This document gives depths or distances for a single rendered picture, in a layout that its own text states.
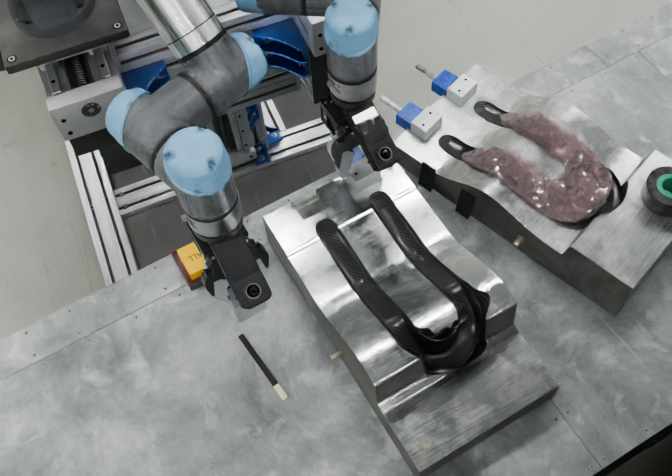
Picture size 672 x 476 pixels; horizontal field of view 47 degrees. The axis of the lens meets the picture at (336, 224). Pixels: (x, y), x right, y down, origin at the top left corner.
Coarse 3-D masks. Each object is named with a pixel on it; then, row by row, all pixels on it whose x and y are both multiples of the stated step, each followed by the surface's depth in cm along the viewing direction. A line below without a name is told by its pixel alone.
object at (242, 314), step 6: (228, 288) 123; (234, 300) 120; (234, 306) 119; (258, 306) 123; (264, 306) 124; (234, 312) 124; (240, 312) 121; (246, 312) 122; (252, 312) 123; (258, 312) 124; (240, 318) 123; (246, 318) 124
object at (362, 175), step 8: (336, 136) 142; (360, 152) 139; (352, 160) 138; (360, 160) 136; (352, 168) 136; (360, 168) 135; (368, 168) 135; (352, 176) 135; (360, 176) 135; (368, 176) 135; (376, 176) 136; (352, 184) 137; (360, 184) 136; (368, 184) 137
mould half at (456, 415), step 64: (320, 192) 137; (320, 256) 131; (384, 256) 131; (448, 256) 129; (320, 320) 132; (448, 320) 119; (512, 320) 125; (384, 384) 116; (448, 384) 122; (512, 384) 121; (448, 448) 117
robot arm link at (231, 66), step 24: (144, 0) 97; (168, 0) 97; (192, 0) 98; (168, 24) 98; (192, 24) 98; (216, 24) 100; (192, 48) 99; (216, 48) 100; (240, 48) 102; (192, 72) 100; (216, 72) 101; (240, 72) 102; (264, 72) 105; (216, 96) 101; (240, 96) 104
